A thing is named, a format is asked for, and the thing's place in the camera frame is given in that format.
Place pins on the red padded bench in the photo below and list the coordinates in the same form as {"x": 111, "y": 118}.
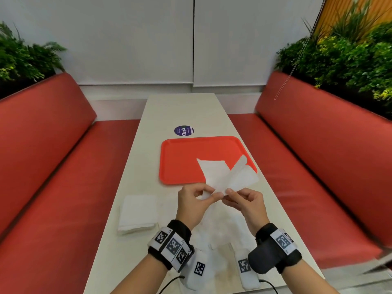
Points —
{"x": 321, "y": 168}
{"x": 46, "y": 168}

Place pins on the white wrist camera unit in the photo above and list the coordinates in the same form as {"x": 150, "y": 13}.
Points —
{"x": 197, "y": 269}
{"x": 245, "y": 269}

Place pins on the stack of white napkins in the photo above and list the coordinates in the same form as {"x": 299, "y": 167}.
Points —
{"x": 137, "y": 212}

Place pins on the person's left thumb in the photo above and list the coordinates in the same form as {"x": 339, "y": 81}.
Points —
{"x": 212, "y": 199}

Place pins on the green plant hedge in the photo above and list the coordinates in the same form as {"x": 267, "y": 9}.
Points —
{"x": 21, "y": 61}
{"x": 346, "y": 55}

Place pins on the person's right thumb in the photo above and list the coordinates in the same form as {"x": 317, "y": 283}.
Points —
{"x": 233, "y": 203}

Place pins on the red plastic tray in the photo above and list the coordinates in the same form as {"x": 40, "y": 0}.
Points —
{"x": 180, "y": 159}

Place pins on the person's left hand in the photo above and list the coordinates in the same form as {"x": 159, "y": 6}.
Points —
{"x": 190, "y": 205}

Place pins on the round purple sticker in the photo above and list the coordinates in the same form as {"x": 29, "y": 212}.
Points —
{"x": 184, "y": 131}

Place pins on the person's right hand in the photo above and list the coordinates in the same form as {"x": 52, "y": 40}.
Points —
{"x": 252, "y": 211}

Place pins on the person's left forearm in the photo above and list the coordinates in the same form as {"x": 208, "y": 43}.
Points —
{"x": 141, "y": 275}

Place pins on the person's right forearm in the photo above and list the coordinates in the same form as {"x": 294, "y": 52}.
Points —
{"x": 303, "y": 280}

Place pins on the white paper napkin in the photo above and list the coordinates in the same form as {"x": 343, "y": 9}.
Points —
{"x": 220, "y": 174}

